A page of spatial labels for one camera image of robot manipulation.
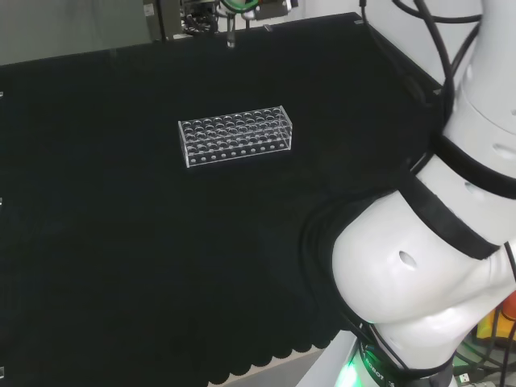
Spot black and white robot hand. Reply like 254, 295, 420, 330
217, 0, 300, 22

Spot clear glass test tube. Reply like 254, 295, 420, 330
225, 15, 238, 50

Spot clear plastic test tube rack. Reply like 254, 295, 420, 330
177, 105, 293, 169

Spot grey metal panel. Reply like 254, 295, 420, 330
141, 0, 183, 42

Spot black bench cloth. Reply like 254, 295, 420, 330
0, 11, 444, 387

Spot yellow stop button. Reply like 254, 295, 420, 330
477, 289, 516, 351

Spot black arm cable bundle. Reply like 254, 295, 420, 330
358, 0, 491, 122

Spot black cables beside arm base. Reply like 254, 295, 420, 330
453, 340, 516, 387

